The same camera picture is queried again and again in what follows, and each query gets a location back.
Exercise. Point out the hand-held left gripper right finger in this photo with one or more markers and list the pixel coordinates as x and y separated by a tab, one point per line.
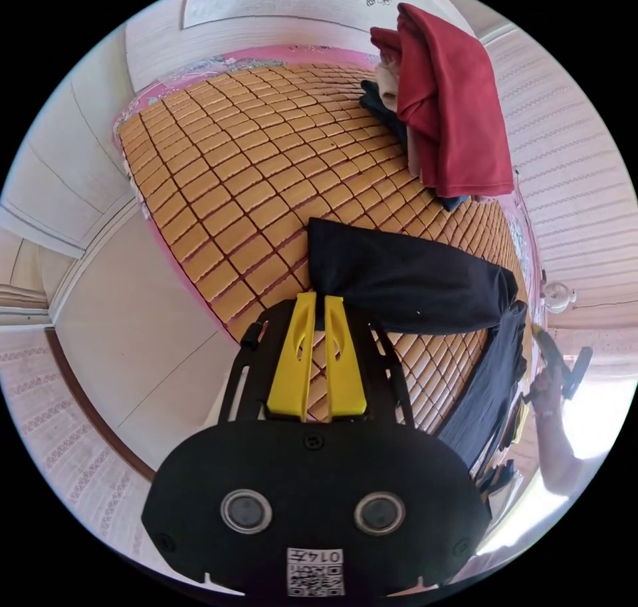
344	372

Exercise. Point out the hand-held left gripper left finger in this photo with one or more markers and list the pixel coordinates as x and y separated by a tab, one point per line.
291	362

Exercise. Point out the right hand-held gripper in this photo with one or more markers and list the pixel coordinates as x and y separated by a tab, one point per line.
554	352

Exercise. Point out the black long sleeve shirt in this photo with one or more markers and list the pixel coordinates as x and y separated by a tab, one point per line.
423	283

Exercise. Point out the person's right forearm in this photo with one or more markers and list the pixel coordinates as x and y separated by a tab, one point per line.
560	452

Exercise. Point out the person's right hand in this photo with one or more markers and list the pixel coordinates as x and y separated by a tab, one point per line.
547	390

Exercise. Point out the white fan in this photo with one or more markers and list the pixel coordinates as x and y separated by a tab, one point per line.
559	298

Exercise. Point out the bed with woven mat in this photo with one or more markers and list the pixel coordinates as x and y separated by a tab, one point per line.
259	168

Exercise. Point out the pile of clothes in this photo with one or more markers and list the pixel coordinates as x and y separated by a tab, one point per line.
448	103

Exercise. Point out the white panelled door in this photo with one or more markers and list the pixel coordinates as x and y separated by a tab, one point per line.
60	178

